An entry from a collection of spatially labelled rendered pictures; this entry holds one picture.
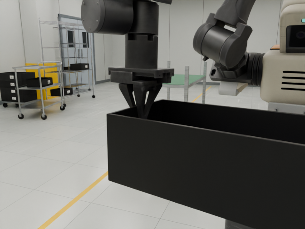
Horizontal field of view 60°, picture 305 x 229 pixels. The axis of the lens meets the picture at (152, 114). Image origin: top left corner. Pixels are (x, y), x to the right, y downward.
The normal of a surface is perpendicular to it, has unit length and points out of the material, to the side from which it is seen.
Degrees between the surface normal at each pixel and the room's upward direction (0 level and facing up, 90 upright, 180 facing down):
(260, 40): 90
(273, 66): 98
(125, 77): 88
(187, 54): 90
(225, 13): 77
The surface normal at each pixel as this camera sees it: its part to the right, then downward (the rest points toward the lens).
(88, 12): -0.73, 0.14
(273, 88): -0.52, 0.33
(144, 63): 0.19, 0.22
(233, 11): -0.66, -0.04
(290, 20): -0.39, 0.80
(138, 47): -0.15, 0.22
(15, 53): 0.94, 0.08
